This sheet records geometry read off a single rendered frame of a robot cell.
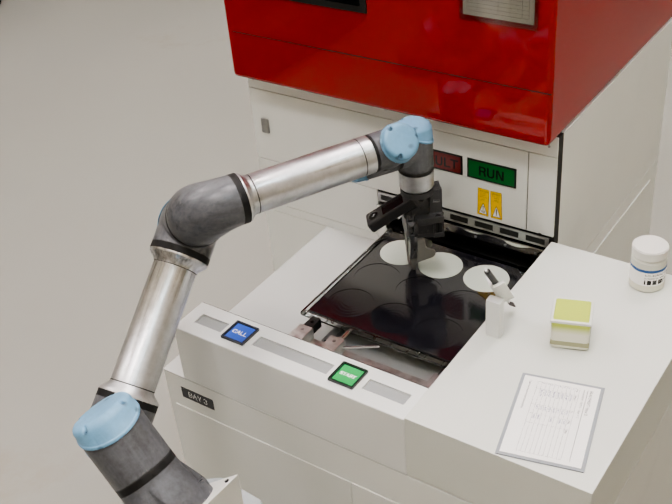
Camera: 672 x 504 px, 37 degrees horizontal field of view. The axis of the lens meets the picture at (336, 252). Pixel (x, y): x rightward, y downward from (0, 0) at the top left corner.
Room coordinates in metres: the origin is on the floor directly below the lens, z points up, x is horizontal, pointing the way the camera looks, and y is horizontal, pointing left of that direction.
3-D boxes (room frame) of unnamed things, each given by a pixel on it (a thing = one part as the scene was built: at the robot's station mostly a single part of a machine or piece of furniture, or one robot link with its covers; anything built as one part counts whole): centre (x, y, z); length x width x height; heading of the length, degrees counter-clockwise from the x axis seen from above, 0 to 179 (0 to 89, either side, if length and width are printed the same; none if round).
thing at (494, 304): (1.50, -0.30, 1.03); 0.06 x 0.04 x 0.13; 143
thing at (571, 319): (1.46, -0.43, 1.00); 0.07 x 0.07 x 0.07; 71
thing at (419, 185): (1.83, -0.18, 1.13); 0.08 x 0.08 x 0.05
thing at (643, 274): (1.61, -0.62, 1.01); 0.07 x 0.07 x 0.10
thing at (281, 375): (1.49, 0.10, 0.89); 0.55 x 0.09 x 0.14; 53
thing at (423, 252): (1.81, -0.19, 0.95); 0.06 x 0.03 x 0.09; 94
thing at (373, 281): (1.74, -0.17, 0.90); 0.34 x 0.34 x 0.01; 53
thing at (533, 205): (2.04, -0.15, 1.02); 0.81 x 0.03 x 0.40; 53
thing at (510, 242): (1.92, -0.29, 0.89); 0.44 x 0.02 x 0.10; 53
